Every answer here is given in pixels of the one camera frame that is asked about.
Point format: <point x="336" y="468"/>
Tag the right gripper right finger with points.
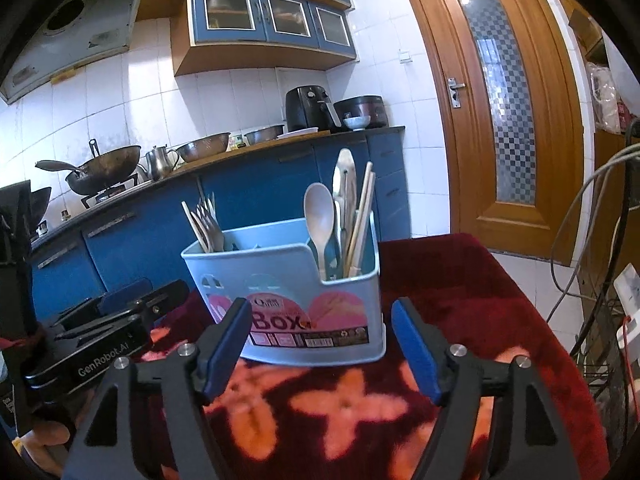
<point x="527" y="438"/>

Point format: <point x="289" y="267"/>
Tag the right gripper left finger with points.
<point x="115" y="439"/>

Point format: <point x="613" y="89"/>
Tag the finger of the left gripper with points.
<point x="107" y="304"/>
<point x="150" y="307"/>

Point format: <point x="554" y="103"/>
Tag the steel fork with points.
<point x="196" y="215"/>
<point x="206" y="219"/>
<point x="217" y="244"/>

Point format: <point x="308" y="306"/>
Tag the steel peeler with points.
<point x="344" y="189"/>

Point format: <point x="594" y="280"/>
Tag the left hand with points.
<point x="43" y="448"/>

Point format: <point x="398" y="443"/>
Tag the blue base cabinets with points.
<point x="142" y="232"/>

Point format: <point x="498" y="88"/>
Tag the red floral plush cloth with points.
<point x="370" y="421"/>

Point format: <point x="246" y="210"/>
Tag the steel pitcher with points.
<point x="161" y="161"/>

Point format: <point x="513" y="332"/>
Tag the light blue utensil holder box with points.
<point x="297" y="319"/>

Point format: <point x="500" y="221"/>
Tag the steel mixing bowl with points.
<point x="201" y="148"/>

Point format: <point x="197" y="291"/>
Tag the black air fryer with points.
<point x="310" y="107"/>

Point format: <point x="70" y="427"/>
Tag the range hood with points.
<point x="77" y="33"/>

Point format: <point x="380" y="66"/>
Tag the small white bowl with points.
<point x="357" y="123"/>

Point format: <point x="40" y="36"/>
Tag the white plastic bag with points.
<point x="604" y="98"/>

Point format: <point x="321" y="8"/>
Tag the wooden door with glass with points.
<point x="512" y="124"/>

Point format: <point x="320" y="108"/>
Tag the black wire rack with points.
<point x="605" y="281"/>

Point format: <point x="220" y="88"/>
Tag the black wok with handle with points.
<point x="100" y="172"/>

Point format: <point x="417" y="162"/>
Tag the blue wall cabinet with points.
<point x="232" y="34"/>

